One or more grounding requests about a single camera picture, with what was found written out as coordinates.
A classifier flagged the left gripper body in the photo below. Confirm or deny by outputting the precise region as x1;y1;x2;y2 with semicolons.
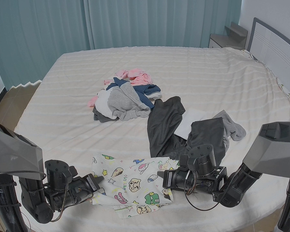
65;174;100;205

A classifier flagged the grey bedside table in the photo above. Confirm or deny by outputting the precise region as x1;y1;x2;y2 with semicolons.
209;22;248;50

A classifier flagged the black garment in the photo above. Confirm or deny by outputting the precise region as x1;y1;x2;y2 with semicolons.
147;96;230;161

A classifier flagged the bed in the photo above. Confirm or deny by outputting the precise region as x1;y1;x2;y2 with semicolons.
13;17;290;232

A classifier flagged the pile of clothes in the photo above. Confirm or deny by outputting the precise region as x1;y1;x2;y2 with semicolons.
87;68;162;123

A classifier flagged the grey garment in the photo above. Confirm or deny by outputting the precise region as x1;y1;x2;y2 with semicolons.
213;110;246;141

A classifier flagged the white garment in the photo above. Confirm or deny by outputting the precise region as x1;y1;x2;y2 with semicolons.
175;108;209;139

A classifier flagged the white printed pyjama top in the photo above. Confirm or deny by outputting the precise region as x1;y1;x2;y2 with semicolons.
91;154;181;219

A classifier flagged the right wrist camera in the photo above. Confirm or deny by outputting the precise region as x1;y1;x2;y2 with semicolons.
179;155;190;169

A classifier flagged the blue-green curtain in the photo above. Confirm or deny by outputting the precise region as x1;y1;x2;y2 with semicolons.
82;0;243;50
0;0;91;89

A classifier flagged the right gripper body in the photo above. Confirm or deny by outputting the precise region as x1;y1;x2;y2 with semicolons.
162;169;197;191

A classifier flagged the black cable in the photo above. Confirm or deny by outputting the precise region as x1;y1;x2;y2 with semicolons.
0;170;47;177
184;189;221;211

